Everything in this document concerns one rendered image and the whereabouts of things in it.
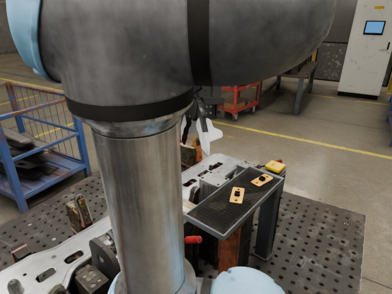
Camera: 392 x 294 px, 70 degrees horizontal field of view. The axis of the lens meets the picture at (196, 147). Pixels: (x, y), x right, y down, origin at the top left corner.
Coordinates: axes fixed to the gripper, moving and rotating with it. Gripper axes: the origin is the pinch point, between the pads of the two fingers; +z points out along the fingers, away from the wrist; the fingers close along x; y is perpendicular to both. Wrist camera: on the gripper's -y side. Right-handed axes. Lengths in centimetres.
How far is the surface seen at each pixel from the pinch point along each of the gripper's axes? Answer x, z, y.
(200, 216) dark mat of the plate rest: 1.5, 19.8, 3.7
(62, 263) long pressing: 20, 37, -33
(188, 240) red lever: -2.7, 24.0, -1.8
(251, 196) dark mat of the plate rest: 3.2, 17.2, 22.2
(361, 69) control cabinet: 341, -65, 544
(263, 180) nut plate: 8.0, 14.5, 30.7
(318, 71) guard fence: 467, -68, 560
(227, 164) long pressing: 50, 21, 43
